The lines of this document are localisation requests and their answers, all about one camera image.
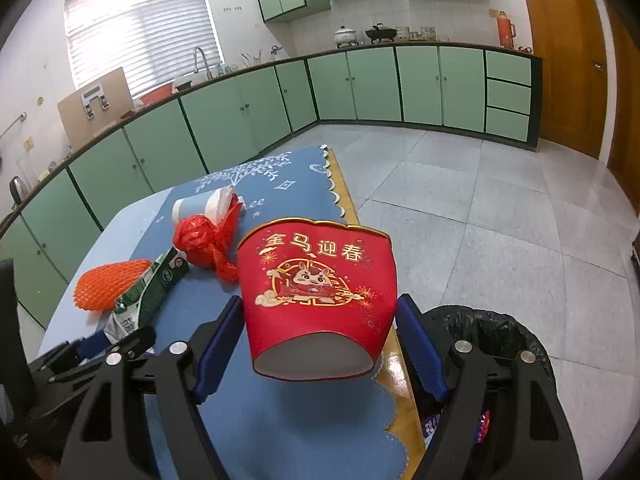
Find window blinds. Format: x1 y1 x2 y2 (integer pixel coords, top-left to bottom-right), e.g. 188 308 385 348
63 0 224 98

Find white pot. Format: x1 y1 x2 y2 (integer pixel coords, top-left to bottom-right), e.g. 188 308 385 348
333 26 359 49

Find blue paper cup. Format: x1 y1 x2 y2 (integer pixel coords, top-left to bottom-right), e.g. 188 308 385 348
171 185 234 226

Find cardboard box with scale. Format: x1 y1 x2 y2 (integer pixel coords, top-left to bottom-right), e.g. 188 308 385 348
58 67 134 151

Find red basin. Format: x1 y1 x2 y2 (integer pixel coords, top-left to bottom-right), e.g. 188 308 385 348
140 82 172 105

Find orange foam net sleeve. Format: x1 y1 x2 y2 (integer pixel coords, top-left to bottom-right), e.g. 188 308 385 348
73 259 152 311

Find wooden door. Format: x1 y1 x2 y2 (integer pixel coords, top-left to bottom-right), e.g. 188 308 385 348
606 4 639 209
526 0 608 158

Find crushed milk carton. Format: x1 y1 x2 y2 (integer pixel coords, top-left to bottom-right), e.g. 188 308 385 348
103 248 189 344

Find orange thermos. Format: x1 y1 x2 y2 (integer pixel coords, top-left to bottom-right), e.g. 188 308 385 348
496 11 516 50

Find red plastic bag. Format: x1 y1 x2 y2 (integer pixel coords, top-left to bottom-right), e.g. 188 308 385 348
172 192 242 283

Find kitchen faucet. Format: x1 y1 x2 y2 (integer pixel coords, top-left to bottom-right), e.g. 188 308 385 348
192 45 215 82

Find electric kettle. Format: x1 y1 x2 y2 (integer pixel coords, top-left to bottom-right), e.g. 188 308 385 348
9 176 29 206

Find red paper cup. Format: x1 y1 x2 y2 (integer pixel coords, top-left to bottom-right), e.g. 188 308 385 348
236 218 397 382

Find black wok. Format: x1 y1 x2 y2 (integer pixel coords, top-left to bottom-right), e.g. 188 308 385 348
364 23 398 44

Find green lower cabinets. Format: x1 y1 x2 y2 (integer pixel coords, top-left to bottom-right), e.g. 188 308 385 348
1 42 542 326

